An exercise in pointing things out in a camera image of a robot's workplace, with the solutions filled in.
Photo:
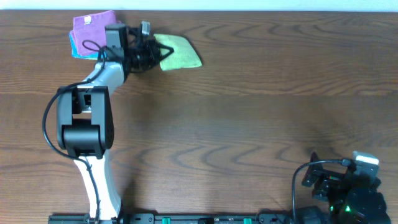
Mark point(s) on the purple folded cloth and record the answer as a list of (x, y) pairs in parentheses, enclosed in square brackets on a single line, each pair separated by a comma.
[(90, 27)]

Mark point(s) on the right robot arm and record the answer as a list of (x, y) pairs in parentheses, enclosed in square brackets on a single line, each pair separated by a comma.
[(359, 206)]

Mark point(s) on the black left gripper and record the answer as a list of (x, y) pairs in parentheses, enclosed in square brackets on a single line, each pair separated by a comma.
[(152, 52)]

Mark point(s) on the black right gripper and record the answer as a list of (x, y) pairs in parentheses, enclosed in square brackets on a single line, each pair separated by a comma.
[(328, 180)]

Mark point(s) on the green microfiber cloth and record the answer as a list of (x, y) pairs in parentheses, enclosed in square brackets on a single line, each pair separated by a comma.
[(184, 55)]

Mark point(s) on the blue folded cloth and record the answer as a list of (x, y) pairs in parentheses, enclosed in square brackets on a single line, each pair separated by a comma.
[(79, 51)]

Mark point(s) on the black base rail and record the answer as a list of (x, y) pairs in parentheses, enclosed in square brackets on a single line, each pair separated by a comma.
[(152, 218)]

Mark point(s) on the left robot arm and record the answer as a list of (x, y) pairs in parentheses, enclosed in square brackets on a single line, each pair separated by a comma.
[(85, 128)]

